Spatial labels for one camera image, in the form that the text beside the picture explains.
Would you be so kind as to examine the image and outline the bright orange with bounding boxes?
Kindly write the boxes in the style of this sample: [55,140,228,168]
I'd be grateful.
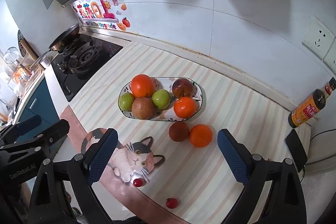
[189,124,213,148]

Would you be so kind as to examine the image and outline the green apple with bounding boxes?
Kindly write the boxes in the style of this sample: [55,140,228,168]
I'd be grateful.
[151,89,171,110]
[118,92,135,111]

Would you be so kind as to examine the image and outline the dark orange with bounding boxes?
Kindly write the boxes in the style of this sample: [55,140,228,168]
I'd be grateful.
[169,122,189,142]

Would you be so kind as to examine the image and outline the large orange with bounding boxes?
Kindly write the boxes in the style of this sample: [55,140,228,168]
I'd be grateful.
[130,75,155,98]

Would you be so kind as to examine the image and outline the dark red bruised apple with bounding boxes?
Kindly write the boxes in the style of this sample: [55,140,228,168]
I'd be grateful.
[172,78,194,98]

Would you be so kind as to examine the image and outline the blue kitchen cabinet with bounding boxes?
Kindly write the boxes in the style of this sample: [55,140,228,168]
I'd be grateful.
[14,77,59,130]

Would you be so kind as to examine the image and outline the cherry tomato on cat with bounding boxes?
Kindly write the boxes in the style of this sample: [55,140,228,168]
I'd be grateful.
[133,178,145,188]

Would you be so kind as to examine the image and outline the black smartphone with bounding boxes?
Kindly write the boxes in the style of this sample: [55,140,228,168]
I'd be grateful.
[285,129,307,172]

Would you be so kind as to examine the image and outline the striped cat print mat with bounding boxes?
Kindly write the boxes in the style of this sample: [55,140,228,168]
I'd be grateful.
[59,41,312,224]

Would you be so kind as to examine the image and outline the cherry tomato near edge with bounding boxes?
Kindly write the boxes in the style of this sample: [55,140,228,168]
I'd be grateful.
[166,197,179,209]

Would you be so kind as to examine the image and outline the black gas stove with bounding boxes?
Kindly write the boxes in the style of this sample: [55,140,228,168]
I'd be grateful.
[51,34,122,102]

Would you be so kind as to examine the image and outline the soy sauce bottle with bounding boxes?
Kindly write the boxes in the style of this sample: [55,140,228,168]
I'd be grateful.
[288,77,335,128]

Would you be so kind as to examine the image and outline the black frying pan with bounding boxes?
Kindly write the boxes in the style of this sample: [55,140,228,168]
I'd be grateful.
[30,23,80,69]

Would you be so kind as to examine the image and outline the black charging cable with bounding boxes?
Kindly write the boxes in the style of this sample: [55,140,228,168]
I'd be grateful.
[299,127,336,184]

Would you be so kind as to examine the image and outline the white wall socket panel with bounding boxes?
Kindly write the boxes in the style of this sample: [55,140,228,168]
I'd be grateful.
[302,16,335,60]

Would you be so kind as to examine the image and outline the colourful wall sticker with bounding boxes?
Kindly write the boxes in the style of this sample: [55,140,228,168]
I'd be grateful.
[72,0,131,32]

